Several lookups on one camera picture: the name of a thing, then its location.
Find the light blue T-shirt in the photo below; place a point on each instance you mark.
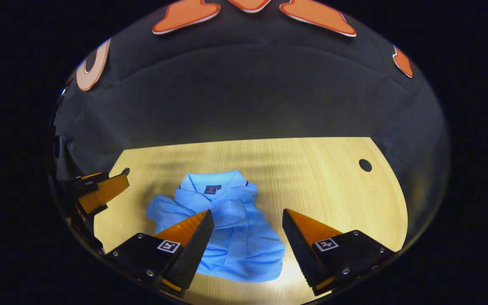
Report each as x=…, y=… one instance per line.
x=235, y=237

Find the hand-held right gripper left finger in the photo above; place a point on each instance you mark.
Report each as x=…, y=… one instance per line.
x=191, y=254

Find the black backdrop cloth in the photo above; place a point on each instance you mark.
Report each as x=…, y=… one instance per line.
x=248, y=93

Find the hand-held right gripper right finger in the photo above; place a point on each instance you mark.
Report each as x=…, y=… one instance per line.
x=301, y=254

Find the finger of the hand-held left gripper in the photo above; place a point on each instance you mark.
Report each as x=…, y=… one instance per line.
x=93, y=178
x=106, y=192

